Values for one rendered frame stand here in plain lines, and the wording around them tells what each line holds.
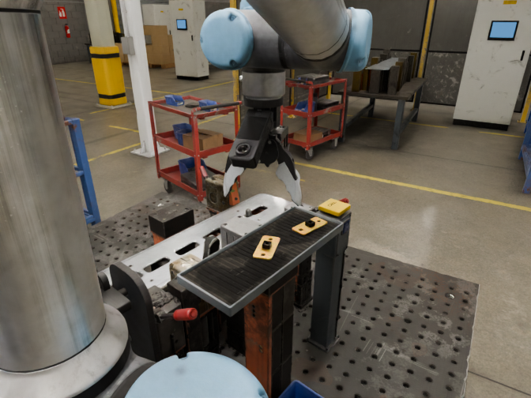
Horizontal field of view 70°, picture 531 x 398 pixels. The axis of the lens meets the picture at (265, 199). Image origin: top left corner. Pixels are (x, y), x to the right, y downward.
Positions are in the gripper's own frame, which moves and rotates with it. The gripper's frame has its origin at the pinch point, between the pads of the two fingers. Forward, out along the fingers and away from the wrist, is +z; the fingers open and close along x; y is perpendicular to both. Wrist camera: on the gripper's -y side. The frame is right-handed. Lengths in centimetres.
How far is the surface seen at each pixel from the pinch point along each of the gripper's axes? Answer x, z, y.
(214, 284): 4.6, 10.4, -13.4
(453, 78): -146, 61, 695
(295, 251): -7.1, 10.3, 1.0
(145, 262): 34.7, 26.2, 8.7
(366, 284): -24, 56, 55
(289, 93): 124, 81, 583
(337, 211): -13.1, 10.2, 21.2
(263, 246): -0.6, 9.6, -0.2
